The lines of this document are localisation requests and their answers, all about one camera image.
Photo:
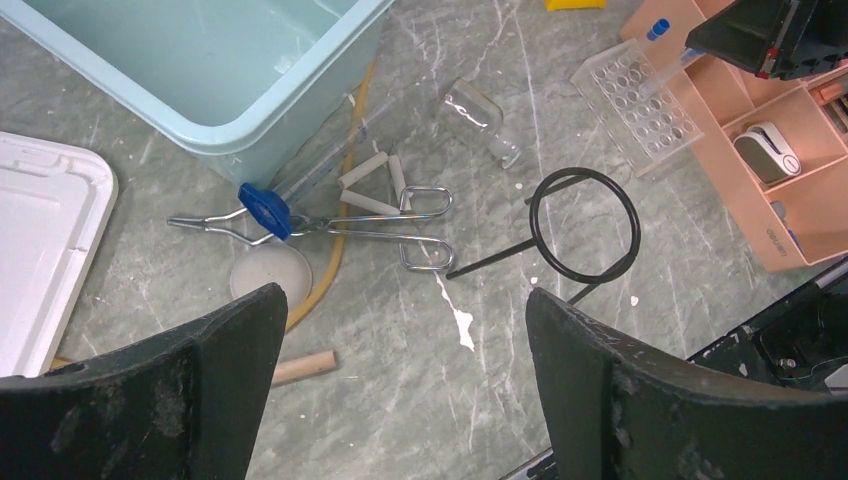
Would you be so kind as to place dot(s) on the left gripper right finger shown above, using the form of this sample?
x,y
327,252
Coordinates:
x,y
618,408

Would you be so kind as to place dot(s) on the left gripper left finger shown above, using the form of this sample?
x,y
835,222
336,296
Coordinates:
x,y
186,403

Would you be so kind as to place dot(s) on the wooden dowel rod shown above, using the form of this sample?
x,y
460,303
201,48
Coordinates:
x,y
304,367

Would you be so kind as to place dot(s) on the orange mesh file organizer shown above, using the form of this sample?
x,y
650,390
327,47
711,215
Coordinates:
x,y
760,80

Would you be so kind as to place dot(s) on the white plastic bin lid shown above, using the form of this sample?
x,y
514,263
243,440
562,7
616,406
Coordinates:
x,y
56,200

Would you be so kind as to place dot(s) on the white stapler in organizer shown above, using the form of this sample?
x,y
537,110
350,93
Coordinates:
x,y
767,153

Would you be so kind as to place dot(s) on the graduated cylinder blue base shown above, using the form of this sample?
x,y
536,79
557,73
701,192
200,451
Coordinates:
x,y
270,207

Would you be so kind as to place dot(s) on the yellow test tube rack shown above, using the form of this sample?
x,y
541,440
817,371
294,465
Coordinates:
x,y
556,5

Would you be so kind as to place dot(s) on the blue capped test tube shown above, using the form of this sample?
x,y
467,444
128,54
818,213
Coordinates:
x,y
657,30
658,80

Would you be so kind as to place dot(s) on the white chalk stick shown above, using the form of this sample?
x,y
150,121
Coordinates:
x,y
362,170
367,203
399,183

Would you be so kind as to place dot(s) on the white round watch glass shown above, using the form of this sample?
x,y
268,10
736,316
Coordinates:
x,y
273,262

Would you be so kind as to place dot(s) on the clear glass jar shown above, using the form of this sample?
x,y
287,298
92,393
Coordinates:
x,y
478,122

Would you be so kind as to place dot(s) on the mint green plastic bin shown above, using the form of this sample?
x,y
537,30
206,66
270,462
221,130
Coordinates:
x,y
241,85

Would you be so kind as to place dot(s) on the black wire ring stand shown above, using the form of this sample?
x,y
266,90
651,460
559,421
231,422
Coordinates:
x,y
582,225

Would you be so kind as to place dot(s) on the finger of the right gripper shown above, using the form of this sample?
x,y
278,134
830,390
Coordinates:
x,y
783,40

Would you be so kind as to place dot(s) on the clear acrylic tube rack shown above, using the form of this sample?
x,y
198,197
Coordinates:
x,y
649,129

